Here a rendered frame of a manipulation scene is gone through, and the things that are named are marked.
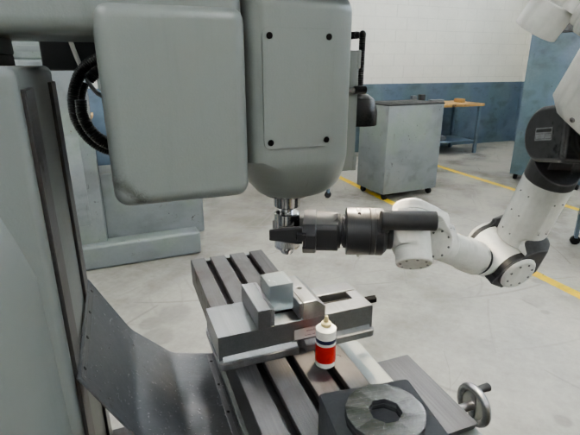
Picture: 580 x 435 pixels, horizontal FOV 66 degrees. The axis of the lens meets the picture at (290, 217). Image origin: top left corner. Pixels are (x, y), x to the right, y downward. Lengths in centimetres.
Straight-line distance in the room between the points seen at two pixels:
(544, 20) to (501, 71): 942
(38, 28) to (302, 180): 41
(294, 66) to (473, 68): 909
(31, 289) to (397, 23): 830
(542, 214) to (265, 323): 57
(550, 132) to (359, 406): 56
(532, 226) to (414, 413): 53
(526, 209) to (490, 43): 906
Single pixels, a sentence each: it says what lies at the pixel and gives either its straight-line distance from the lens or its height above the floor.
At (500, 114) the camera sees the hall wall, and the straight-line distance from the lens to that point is 1034.
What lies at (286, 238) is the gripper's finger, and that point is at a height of 123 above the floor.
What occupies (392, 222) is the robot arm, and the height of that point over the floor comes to 127.
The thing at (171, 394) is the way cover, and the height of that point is 93.
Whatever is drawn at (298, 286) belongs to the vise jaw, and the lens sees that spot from 99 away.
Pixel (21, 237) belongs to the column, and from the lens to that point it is 62.
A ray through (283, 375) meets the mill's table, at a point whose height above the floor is 96.
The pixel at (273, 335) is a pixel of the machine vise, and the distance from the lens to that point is 94.
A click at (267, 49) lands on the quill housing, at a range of 67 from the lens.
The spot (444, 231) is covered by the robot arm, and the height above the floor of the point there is 122.
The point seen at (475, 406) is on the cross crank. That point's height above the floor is 66.
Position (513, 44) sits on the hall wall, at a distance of 1038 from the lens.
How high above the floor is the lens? 153
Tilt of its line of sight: 19 degrees down
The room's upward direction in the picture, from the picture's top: straight up
